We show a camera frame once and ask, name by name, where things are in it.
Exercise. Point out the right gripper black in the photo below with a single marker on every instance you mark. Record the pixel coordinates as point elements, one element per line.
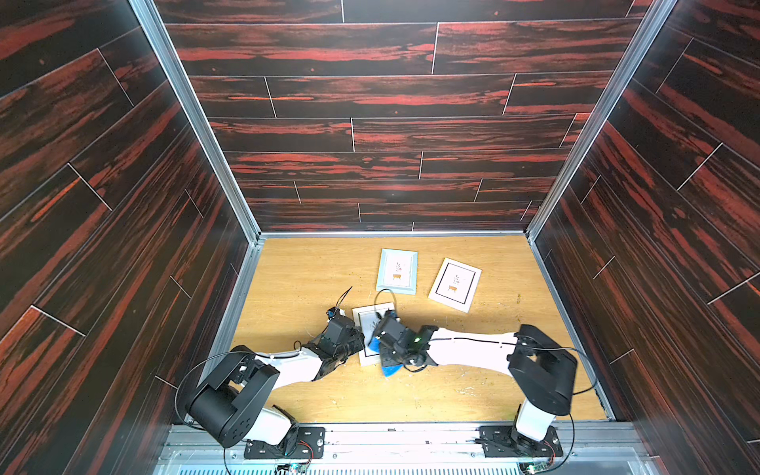
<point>386,342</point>

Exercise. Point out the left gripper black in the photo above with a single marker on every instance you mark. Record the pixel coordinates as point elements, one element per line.
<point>358,344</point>

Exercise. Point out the blue microfiber cloth black trim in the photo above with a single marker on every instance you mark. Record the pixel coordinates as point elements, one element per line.
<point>389,365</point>

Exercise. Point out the white picture frame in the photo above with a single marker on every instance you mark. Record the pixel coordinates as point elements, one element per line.
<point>367,318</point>

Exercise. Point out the grey-green picture frame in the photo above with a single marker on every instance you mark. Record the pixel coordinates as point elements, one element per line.
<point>398,271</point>

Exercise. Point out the white picture frame deer print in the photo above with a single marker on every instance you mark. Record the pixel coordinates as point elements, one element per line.
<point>456,285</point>

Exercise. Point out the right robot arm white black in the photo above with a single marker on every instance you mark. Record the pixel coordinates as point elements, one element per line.
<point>544,371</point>

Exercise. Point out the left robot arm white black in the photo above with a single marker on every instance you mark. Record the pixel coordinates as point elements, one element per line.
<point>230,403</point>

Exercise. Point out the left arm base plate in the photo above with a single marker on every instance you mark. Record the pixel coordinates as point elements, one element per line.
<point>303,443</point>

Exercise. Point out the aluminium front rail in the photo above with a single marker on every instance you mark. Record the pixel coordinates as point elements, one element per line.
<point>417,448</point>

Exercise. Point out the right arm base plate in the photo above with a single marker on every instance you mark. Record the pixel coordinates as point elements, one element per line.
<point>506,441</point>

